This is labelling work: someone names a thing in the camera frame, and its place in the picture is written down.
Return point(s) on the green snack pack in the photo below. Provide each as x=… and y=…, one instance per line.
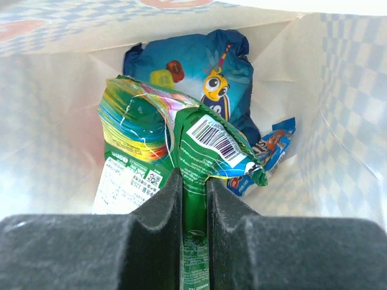
x=149, y=131

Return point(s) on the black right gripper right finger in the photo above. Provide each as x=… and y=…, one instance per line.
x=251, y=251

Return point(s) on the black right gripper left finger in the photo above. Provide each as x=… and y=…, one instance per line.
x=139, y=250

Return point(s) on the blue colourful snack bag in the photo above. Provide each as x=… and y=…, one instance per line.
x=212, y=68

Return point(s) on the blue M&M's candy packet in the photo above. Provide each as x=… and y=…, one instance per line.
x=270, y=150

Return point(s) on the blue checkered paper bag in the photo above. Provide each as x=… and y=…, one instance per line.
x=321, y=62

